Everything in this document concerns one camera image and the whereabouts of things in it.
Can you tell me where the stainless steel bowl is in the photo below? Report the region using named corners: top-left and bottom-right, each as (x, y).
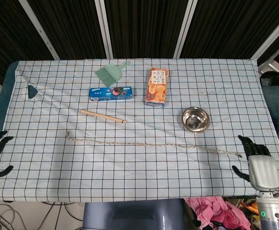
top-left (181, 106), bottom-right (210, 134)

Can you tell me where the grey floor cable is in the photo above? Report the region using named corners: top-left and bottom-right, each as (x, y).
top-left (0, 203), bottom-right (18, 230)

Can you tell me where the white partition frame post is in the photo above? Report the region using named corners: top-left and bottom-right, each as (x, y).
top-left (94, 0), bottom-right (114, 59)
top-left (172, 0), bottom-right (195, 59)
top-left (18, 0), bottom-right (60, 60)
top-left (250, 14), bottom-right (279, 60)

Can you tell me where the blue-grey robot torso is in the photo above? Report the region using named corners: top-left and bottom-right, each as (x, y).
top-left (82, 198), bottom-right (186, 230)

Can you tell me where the blue Oreo cookie box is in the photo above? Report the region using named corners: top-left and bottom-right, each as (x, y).
top-left (89, 86), bottom-right (134, 103)

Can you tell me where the black floor cable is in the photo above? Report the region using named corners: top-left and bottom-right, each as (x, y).
top-left (40, 202), bottom-right (84, 230)

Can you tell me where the white black-checked tablecloth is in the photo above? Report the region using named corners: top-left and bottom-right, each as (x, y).
top-left (0, 58), bottom-right (279, 203)

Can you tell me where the black bag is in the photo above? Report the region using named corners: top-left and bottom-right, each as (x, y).
top-left (259, 71), bottom-right (279, 87)

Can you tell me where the beige braided rope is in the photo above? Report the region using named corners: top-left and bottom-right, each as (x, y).
top-left (66, 130), bottom-right (243, 159)

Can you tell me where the wooden rolling pin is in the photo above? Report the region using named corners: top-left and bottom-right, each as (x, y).
top-left (80, 109), bottom-right (128, 124)

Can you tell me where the orange cracker box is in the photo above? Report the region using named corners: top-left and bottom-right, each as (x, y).
top-left (144, 67), bottom-right (170, 107)

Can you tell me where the pink cloth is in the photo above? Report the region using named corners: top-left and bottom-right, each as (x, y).
top-left (184, 195), bottom-right (252, 230)

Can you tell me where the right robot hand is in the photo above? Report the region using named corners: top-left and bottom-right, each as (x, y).
top-left (231, 135), bottom-right (279, 191)

